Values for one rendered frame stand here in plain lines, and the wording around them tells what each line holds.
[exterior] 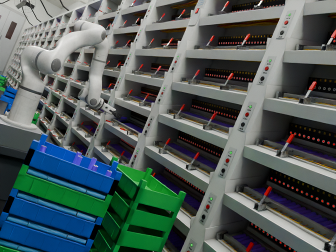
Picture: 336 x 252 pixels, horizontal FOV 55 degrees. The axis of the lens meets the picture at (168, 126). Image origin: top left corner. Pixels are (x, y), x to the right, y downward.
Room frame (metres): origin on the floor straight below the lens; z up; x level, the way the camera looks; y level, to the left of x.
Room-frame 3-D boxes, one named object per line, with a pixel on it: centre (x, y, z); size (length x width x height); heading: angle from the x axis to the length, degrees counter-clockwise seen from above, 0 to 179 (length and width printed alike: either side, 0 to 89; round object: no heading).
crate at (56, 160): (1.13, 0.25, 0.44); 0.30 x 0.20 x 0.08; 104
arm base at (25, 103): (1.74, 0.75, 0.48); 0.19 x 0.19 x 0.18
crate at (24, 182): (1.13, 0.25, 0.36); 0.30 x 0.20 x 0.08; 104
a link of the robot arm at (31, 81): (1.75, 0.79, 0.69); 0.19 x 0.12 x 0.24; 67
